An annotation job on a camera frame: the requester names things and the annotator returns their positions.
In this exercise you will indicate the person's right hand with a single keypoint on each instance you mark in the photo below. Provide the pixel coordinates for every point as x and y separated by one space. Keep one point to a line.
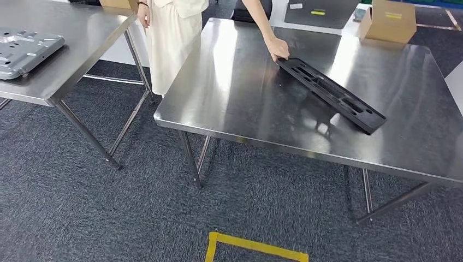
144 14

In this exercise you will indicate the yellow floor tape outline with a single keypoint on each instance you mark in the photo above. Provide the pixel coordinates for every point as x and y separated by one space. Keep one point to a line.
452 20
253 246

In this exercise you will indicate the stainless steel table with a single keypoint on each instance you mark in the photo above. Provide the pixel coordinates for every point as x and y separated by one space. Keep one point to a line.
90 29

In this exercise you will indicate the black plastic plate bracket part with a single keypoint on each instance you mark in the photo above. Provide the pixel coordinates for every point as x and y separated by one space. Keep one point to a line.
369 121

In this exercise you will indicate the person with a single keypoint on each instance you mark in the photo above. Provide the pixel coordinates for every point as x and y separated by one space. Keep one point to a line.
173 43

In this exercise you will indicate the small flat device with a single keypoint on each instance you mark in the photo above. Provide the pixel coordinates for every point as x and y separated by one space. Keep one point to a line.
359 14

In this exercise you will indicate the grey metal plate part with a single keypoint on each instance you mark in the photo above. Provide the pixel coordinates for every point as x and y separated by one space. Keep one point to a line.
21 54

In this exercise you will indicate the open cardboard box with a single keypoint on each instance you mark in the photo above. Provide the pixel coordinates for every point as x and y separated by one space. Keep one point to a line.
390 29

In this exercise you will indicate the black zip case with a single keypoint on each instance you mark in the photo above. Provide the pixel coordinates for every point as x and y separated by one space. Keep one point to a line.
238 14

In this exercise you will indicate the grey laptop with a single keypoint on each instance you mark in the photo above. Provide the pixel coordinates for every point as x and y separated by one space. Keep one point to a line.
325 20

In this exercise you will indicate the person's left hand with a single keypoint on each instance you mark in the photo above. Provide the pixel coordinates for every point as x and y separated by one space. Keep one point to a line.
279 47

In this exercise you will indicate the closed cardboard box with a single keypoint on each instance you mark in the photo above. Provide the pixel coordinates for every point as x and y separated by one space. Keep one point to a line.
115 3

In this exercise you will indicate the person's left forearm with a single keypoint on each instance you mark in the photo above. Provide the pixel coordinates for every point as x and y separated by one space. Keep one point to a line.
258 18

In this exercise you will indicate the stainless steel workbench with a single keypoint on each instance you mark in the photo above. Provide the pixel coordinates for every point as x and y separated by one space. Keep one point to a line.
235 90

